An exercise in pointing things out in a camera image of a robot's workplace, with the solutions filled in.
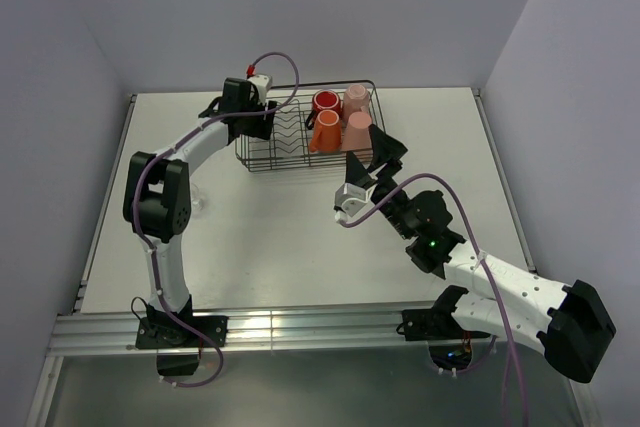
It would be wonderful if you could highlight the orange mug white inside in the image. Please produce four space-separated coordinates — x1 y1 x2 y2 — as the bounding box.
309 110 342 153

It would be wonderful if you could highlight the black wire dish rack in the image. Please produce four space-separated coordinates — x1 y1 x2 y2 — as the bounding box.
234 80 354 173

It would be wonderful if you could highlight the salmon plastic tumbler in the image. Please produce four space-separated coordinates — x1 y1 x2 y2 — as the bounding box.
342 111 372 151

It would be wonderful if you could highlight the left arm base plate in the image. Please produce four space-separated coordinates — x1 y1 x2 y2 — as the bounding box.
135 316 228 350

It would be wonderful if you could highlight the red ceramic mug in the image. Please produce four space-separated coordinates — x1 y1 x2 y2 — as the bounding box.
305 90 342 130

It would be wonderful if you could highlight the clear glass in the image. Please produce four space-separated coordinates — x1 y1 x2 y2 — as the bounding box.
190 183 206 217

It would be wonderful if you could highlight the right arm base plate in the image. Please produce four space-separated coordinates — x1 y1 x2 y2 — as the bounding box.
396 308 490 342

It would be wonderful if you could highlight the pink ceramic mug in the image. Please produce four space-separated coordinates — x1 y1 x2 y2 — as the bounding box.
342 84 370 122

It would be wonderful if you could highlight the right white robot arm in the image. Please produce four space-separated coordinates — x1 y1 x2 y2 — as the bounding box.
334 125 616 383

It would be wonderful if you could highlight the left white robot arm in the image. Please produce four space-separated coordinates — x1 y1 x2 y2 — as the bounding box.
123 74 277 347

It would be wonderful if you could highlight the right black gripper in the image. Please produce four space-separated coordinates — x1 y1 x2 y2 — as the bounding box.
345 123 415 239

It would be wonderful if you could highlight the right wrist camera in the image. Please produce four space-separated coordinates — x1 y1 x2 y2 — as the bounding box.
334 183 375 223

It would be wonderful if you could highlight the aluminium frame rail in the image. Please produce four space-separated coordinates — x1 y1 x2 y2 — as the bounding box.
47 296 574 358

